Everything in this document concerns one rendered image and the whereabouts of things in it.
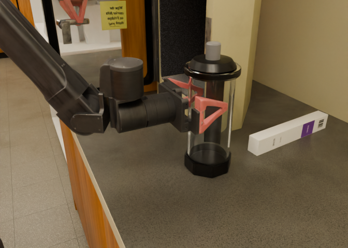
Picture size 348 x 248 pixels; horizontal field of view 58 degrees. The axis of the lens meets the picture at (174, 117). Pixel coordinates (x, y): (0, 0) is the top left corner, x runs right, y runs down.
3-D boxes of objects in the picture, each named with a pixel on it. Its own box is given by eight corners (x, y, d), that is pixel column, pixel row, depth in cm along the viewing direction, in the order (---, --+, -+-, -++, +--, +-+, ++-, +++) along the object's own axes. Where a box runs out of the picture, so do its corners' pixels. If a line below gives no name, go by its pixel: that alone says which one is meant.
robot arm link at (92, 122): (87, 109, 62) (71, 131, 54) (80, 52, 56) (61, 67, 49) (148, 112, 61) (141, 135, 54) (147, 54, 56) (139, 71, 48)
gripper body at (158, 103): (166, 81, 63) (131, 86, 60) (191, 98, 55) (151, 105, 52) (167, 111, 66) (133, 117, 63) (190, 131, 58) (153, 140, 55)
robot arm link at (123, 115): (106, 125, 59) (116, 140, 54) (103, 91, 55) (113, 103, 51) (142, 118, 61) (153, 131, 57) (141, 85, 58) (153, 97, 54)
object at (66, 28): (72, 44, 82) (70, 21, 80) (63, 44, 81) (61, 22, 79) (70, 42, 84) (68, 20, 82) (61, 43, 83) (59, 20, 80)
